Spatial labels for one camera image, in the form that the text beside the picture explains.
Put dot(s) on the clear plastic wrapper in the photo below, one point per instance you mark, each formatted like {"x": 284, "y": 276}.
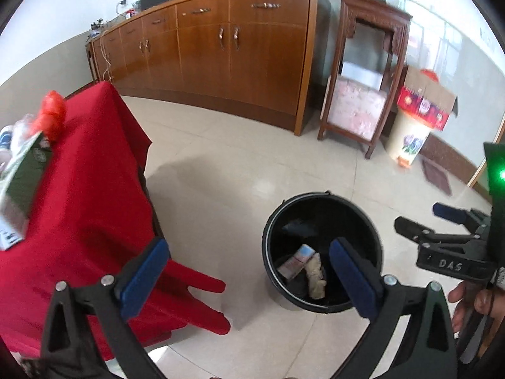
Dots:
{"x": 25, "y": 130}

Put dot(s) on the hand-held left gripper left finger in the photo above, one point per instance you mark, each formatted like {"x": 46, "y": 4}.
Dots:
{"x": 144, "y": 280}

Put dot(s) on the white floral bucket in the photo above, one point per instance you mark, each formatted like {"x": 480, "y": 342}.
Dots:
{"x": 406, "y": 134}

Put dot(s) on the pink floral cushion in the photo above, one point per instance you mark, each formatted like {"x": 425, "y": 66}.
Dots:
{"x": 355, "y": 106}

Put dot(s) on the orange plastic bag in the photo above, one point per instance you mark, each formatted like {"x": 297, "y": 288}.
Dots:
{"x": 49, "y": 114}

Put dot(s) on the pink printed paper packet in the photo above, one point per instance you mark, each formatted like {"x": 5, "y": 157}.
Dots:
{"x": 294, "y": 262}

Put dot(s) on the red printed cardboard box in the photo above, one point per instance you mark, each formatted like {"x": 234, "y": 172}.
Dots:
{"x": 430, "y": 90}

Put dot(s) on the green carton box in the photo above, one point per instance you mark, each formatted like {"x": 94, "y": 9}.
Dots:
{"x": 23, "y": 181}

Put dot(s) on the brown doormat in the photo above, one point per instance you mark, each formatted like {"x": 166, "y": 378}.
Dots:
{"x": 436, "y": 175}

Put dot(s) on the person's right hand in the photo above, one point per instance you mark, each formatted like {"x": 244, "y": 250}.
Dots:
{"x": 483, "y": 304}

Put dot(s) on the small potted plant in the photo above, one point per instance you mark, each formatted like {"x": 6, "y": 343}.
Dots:
{"x": 96, "y": 25}

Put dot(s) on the brown wooden sideboard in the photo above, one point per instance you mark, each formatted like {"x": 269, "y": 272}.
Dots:
{"x": 256, "y": 55}

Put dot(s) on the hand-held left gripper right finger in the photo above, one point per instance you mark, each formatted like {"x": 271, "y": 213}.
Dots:
{"x": 353, "y": 280}

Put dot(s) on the beige tissue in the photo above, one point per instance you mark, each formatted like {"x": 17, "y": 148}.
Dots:
{"x": 315, "y": 278}

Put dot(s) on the black trash bin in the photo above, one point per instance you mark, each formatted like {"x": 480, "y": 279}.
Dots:
{"x": 284, "y": 213}

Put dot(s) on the red tablecloth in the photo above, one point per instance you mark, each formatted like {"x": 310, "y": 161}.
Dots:
{"x": 90, "y": 189}

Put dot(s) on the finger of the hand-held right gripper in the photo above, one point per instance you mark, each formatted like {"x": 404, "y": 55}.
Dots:
{"x": 412, "y": 229}
{"x": 447, "y": 212}

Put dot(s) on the small bottles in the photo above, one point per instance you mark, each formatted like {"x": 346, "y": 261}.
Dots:
{"x": 134, "y": 8}

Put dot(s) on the dark wooden stand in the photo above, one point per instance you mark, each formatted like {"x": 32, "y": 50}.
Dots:
{"x": 337, "y": 47}

